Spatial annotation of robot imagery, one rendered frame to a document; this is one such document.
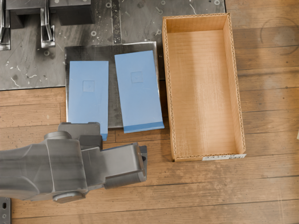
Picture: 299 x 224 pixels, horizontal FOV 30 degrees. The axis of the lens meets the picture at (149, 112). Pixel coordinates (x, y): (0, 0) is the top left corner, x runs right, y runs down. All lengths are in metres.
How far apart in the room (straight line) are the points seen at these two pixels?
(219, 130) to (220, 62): 0.13
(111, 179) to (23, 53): 0.39
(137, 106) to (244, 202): 0.25
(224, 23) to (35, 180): 0.52
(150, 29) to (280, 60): 0.25
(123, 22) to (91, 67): 0.12
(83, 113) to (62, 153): 0.30
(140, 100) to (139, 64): 0.07
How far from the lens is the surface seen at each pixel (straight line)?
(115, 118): 0.99
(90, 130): 0.87
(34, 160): 0.68
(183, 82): 1.03
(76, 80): 1.02
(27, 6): 1.02
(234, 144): 1.01
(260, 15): 1.10
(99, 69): 1.02
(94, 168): 0.76
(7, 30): 1.01
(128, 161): 0.75
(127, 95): 1.00
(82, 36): 1.07
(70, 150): 0.71
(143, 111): 0.99
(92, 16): 1.05
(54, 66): 1.06
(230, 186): 1.00
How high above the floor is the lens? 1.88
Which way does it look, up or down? 75 degrees down
